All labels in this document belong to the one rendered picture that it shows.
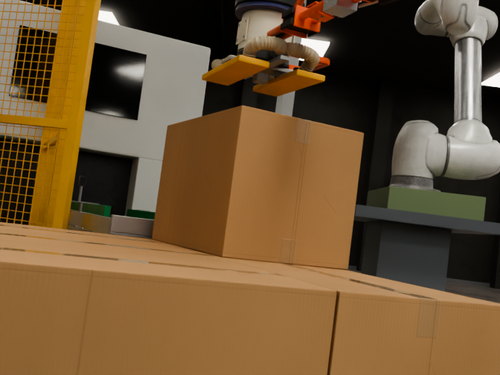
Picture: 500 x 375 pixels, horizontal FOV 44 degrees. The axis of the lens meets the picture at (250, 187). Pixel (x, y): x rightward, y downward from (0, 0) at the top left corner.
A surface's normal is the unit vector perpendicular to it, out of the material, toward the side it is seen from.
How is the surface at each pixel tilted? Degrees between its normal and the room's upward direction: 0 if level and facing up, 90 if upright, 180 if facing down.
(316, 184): 90
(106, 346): 90
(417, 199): 90
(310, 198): 90
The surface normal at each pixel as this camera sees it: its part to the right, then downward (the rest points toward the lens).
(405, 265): 0.03, -0.06
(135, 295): 0.40, 0.00
